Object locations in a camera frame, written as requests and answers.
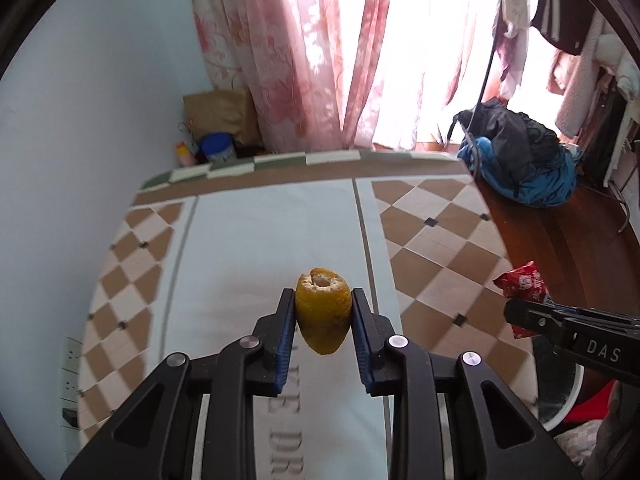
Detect red snack wrapper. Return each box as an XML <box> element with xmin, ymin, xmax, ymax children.
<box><xmin>492</xmin><ymin>260</ymin><xmax>551</xmax><ymax>338</ymax></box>

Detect yellow lemon peel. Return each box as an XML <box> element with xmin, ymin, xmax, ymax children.
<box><xmin>294</xmin><ymin>268</ymin><xmax>352</xmax><ymax>356</ymax></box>

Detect white round trash bin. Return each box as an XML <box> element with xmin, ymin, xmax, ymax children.
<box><xmin>533</xmin><ymin>336</ymin><xmax>585</xmax><ymax>432</ymax></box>

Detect red blanket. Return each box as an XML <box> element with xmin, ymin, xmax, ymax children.
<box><xmin>563</xmin><ymin>380</ymin><xmax>615</xmax><ymax>425</ymax></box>

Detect pastel checkered bedsheet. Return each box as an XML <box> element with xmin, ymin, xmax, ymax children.
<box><xmin>554</xmin><ymin>419</ymin><xmax>602</xmax><ymax>469</ymax></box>

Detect blue clothes pile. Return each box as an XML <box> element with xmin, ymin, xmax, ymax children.
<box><xmin>449</xmin><ymin>98</ymin><xmax>577</xmax><ymax>208</ymax></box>

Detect checkered brown table cloth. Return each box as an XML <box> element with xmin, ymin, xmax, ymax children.
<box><xmin>77</xmin><ymin>148</ymin><xmax>542</xmax><ymax>480</ymax></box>

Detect metal clothes rack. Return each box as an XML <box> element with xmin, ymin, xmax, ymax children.
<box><xmin>470</xmin><ymin>0</ymin><xmax>640</xmax><ymax>235</ymax></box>

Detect hanging clothes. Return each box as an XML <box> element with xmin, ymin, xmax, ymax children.
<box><xmin>491</xmin><ymin>0</ymin><xmax>640</xmax><ymax>141</ymax></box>

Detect blue lidded jar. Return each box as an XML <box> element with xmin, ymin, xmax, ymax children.
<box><xmin>200</xmin><ymin>132</ymin><xmax>236</xmax><ymax>162</ymax></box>

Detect brown paper bag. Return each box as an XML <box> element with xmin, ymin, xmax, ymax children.
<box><xmin>183</xmin><ymin>89</ymin><xmax>262</xmax><ymax>146</ymax></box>

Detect pink floral curtain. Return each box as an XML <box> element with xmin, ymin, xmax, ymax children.
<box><xmin>192</xmin><ymin>0</ymin><xmax>499</xmax><ymax>153</ymax></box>

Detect wall power socket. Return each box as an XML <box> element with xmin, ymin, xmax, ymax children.
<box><xmin>58</xmin><ymin>337</ymin><xmax>81</xmax><ymax>429</ymax></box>

